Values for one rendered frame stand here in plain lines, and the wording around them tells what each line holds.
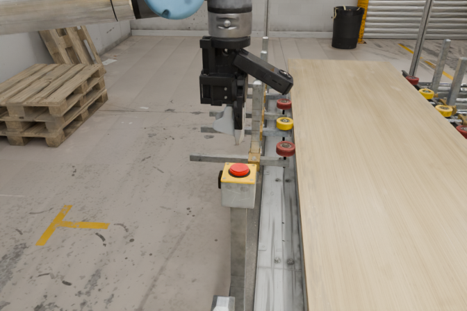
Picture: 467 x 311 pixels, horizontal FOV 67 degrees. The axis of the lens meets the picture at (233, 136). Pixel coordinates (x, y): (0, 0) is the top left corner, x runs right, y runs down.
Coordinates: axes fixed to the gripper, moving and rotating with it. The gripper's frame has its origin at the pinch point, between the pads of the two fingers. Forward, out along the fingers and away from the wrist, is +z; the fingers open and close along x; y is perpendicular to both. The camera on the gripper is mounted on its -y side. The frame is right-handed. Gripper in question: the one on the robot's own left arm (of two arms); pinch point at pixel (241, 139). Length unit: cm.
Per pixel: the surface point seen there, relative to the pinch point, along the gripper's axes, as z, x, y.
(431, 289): 40, -3, -47
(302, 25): 107, -717, -59
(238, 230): 23.0, 1.2, 0.3
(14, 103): 87, -207, 223
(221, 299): 15.5, 25.0, 0.6
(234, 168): 7.1, -0.1, 1.4
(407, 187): 40, -46, -54
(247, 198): 12.5, 2.9, -1.6
